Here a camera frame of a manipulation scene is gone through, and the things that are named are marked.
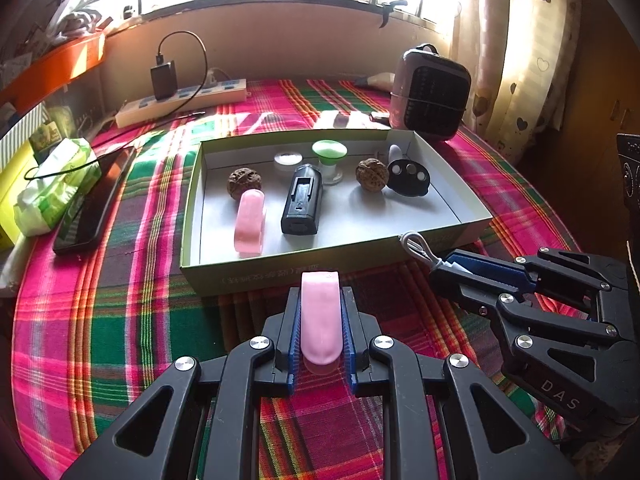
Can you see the white plastic bags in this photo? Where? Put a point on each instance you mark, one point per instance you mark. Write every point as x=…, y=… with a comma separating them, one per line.
x=75, y=15

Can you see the black charger adapter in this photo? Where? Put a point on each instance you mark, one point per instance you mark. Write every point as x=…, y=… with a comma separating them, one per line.
x=164, y=80

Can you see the black rectangular flashlight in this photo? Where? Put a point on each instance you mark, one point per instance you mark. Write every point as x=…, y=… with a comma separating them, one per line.
x=302, y=200

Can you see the black oval magnetic holder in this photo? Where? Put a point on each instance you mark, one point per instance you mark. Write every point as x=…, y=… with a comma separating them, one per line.
x=407, y=180

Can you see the small white round jar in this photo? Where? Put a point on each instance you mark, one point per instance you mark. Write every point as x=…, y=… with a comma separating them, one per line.
x=287, y=158

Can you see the green wipes pack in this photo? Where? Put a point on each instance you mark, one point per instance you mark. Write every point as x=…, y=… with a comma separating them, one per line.
x=55, y=190

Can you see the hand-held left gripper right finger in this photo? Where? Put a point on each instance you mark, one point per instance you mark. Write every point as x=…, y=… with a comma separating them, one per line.
x=348, y=342

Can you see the pink plastic clip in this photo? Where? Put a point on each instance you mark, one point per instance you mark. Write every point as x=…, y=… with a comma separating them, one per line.
x=250, y=220
x=320, y=315

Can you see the striped box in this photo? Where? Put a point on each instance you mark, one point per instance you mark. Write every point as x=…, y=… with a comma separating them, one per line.
x=20, y=132

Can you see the white bag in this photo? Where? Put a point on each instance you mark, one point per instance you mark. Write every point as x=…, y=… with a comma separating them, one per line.
x=375, y=81

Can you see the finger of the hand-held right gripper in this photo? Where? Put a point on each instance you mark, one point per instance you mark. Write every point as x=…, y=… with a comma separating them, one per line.
x=495, y=266
x=540, y=320

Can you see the pink heater fan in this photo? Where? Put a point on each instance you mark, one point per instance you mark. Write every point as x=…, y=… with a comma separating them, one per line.
x=430, y=95

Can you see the orange tray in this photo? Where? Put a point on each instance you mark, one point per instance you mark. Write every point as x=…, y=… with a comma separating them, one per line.
x=55, y=67

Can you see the green white cardboard box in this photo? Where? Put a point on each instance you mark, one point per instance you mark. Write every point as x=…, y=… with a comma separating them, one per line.
x=350, y=230

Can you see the heart print curtain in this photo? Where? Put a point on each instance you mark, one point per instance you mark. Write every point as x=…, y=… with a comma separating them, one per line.
x=520, y=60

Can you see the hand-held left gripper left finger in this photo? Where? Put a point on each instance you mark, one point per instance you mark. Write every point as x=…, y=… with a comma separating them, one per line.
x=295, y=342

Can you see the plaid cloth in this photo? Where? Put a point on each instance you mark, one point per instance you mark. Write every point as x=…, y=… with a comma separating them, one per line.
x=150, y=310

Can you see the yellow green box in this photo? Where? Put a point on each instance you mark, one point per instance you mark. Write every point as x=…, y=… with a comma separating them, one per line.
x=6, y=195

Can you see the brown walnut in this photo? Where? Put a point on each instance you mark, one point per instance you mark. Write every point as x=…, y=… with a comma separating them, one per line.
x=372, y=174
x=245, y=183

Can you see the white power strip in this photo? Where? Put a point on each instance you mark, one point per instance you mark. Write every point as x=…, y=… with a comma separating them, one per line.
x=150, y=110

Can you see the black phone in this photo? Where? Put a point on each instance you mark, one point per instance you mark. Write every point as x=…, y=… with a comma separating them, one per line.
x=92, y=205

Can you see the white plug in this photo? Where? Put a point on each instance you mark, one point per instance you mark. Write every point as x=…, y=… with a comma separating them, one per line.
x=215, y=76

